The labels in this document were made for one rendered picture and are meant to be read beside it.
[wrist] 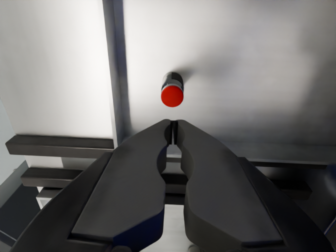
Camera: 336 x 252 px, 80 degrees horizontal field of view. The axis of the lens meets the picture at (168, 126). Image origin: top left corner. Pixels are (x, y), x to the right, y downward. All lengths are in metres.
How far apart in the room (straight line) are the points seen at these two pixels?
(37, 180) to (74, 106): 0.12
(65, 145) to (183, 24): 0.19
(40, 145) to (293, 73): 0.30
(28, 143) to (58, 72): 0.10
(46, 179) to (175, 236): 0.24
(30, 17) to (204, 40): 0.17
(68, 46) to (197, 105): 0.15
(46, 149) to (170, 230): 0.24
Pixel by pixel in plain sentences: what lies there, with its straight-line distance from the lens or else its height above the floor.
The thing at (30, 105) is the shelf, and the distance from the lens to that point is 0.29.
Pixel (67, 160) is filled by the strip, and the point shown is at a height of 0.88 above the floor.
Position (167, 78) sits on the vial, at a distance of 0.20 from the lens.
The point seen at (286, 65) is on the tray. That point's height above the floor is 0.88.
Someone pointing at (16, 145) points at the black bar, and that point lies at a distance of 0.31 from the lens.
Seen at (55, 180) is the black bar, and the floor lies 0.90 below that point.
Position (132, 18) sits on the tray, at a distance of 0.22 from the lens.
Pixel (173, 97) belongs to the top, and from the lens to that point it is 0.18.
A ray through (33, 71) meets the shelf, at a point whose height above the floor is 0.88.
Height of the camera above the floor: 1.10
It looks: 60 degrees down
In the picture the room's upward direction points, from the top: 177 degrees counter-clockwise
